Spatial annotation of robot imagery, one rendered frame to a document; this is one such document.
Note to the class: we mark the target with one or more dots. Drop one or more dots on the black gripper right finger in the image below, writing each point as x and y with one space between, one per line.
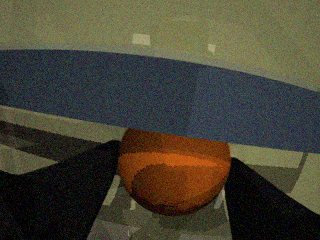
258 210

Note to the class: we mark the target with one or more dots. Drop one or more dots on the translucent orange ball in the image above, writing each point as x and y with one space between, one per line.
174 170

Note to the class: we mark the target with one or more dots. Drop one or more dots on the clear l-shaped low wall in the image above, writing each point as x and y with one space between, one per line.
140 51

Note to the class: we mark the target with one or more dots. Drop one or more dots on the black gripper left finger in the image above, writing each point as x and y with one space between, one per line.
61 201

